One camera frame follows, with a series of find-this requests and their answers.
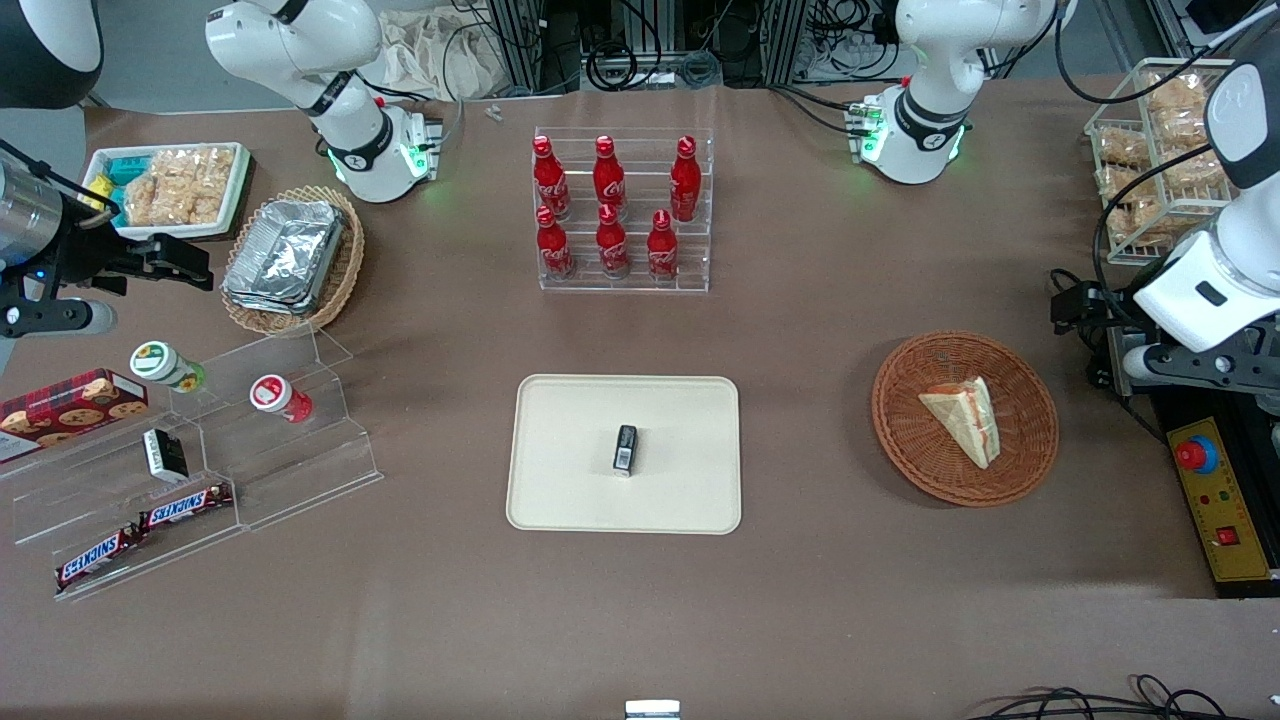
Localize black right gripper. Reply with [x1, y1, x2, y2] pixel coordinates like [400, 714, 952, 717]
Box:
[38, 220, 215, 298]

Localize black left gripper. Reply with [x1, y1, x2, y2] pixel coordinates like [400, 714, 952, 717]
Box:
[1051, 282, 1141, 337]

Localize triangle sandwich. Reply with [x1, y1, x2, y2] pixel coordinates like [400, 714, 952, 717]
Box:
[917, 375, 1002, 471]

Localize white rectangular snack tray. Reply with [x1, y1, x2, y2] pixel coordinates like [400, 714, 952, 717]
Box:
[81, 142, 252, 242]

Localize light wicker basket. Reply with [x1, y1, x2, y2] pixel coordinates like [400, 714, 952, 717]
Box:
[220, 184, 366, 338]

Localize brown wicker basket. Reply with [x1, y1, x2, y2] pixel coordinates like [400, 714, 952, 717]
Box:
[871, 331, 1060, 509]

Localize beige plastic tray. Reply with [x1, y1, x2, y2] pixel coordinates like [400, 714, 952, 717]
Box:
[506, 374, 743, 536]

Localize rice cracker bag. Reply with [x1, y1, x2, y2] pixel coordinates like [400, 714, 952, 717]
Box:
[123, 146, 237, 228]

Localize green lidded cup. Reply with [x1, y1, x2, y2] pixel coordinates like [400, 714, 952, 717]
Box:
[129, 340, 207, 394]

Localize stacked foil containers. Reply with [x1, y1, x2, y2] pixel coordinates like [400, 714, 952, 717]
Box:
[221, 199, 348, 318]

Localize bagged fried snack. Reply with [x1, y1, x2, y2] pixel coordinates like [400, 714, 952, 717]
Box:
[1097, 165, 1153, 203]
[1108, 198, 1206, 247]
[1144, 72, 1213, 113]
[1153, 105, 1216, 147]
[1097, 127, 1151, 167]
[1160, 140, 1236, 193]

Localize teal and yellow packets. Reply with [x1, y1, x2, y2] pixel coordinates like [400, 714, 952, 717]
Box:
[87, 154, 133, 213]

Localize red lidded cup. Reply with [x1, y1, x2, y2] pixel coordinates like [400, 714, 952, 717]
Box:
[249, 374, 314, 424]

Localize red cookie box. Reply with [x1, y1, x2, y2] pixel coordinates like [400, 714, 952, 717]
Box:
[0, 368, 150, 464]

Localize small black white box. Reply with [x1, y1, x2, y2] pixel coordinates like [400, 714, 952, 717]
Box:
[142, 428, 190, 484]

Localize clear acrylic stepped shelf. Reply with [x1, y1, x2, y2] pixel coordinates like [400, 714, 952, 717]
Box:
[0, 328, 385, 603]

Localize snickers chocolate bar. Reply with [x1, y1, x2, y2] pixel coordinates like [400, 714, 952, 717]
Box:
[137, 483, 234, 533]
[54, 526, 142, 592]

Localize black countertop appliance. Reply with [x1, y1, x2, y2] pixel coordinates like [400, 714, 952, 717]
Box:
[1105, 330, 1280, 600]

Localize yellow emergency stop box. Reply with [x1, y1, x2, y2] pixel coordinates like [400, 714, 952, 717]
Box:
[1167, 417, 1277, 584]

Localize white cloth bag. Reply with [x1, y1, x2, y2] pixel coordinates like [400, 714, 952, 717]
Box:
[378, 8, 513, 103]

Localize red cola bottle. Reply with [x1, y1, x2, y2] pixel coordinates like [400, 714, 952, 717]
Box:
[669, 135, 703, 224]
[535, 205, 577, 282]
[646, 209, 682, 284]
[532, 135, 572, 222]
[595, 203, 632, 280]
[592, 135, 629, 217]

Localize clear acrylic bottle rack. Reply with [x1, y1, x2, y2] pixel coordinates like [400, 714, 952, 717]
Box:
[532, 126, 716, 295]

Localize black appliance power cable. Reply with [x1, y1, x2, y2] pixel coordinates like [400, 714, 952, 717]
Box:
[1049, 267, 1167, 443]

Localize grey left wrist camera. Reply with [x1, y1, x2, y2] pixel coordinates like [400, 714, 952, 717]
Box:
[1122, 340, 1280, 389]

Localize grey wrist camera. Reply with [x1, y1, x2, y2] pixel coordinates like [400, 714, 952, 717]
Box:
[1122, 340, 1280, 389]
[0, 298, 118, 339]

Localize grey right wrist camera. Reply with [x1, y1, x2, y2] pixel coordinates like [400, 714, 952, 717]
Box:
[0, 298, 118, 339]

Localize white wire rack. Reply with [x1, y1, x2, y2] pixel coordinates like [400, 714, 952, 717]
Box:
[1084, 57, 1263, 267]

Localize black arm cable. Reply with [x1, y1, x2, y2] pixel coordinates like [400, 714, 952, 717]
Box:
[1052, 0, 1280, 301]

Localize black cable bundle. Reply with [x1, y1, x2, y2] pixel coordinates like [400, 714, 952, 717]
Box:
[962, 673, 1280, 720]

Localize coiled grey cable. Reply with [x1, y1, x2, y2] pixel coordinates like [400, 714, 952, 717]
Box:
[679, 48, 725, 89]

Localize coiled black cable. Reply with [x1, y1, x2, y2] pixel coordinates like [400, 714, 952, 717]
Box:
[584, 38, 642, 93]

